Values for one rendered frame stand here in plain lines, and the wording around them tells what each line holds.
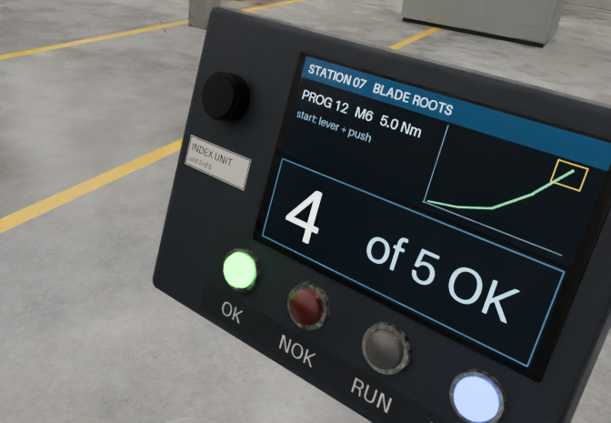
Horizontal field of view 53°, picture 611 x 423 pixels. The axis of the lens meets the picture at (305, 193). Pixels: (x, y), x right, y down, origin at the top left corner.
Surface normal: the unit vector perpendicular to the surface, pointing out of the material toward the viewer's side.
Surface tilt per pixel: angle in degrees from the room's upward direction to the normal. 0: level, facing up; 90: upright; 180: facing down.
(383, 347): 70
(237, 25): 75
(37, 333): 0
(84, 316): 0
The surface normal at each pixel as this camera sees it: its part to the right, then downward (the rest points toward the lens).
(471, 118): -0.55, 0.06
